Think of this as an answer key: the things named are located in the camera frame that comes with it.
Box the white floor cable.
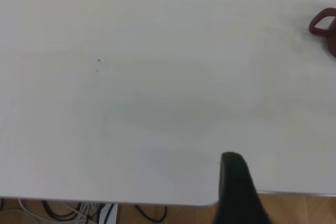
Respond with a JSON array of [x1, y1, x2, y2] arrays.
[[18, 199, 91, 224]]

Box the red ceramic cup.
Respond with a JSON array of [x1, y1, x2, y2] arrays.
[[309, 7, 336, 58]]

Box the black floor cable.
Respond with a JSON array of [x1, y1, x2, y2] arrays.
[[134, 204, 169, 223], [41, 200, 89, 222]]

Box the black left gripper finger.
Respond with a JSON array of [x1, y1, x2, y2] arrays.
[[213, 152, 274, 224]]

